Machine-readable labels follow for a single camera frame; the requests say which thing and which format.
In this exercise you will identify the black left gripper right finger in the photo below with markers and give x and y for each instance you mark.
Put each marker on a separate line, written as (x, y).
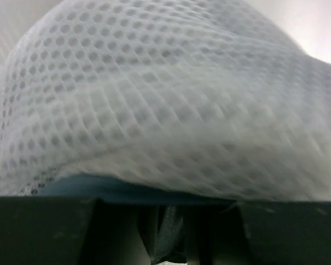
(264, 233)

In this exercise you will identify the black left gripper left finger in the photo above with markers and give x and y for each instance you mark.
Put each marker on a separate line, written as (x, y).
(74, 230)

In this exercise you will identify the blue-trimmed white mesh laundry bag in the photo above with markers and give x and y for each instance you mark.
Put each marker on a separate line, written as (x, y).
(203, 97)

